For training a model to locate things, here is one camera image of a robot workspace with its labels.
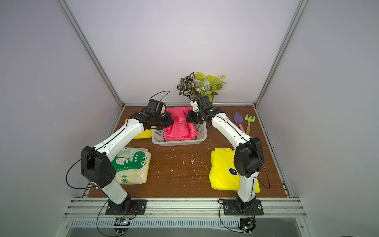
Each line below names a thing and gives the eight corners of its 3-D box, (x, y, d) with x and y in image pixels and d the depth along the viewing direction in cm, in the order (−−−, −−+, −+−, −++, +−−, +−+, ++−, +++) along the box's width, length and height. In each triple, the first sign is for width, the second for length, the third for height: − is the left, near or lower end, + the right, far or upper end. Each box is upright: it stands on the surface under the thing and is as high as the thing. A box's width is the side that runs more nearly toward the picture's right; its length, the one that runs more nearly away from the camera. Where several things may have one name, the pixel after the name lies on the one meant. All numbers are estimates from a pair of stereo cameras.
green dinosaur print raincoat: (108, 184, 82) (104, 182, 79) (120, 150, 96) (117, 147, 92) (145, 184, 82) (143, 182, 79) (152, 150, 96) (151, 147, 92)
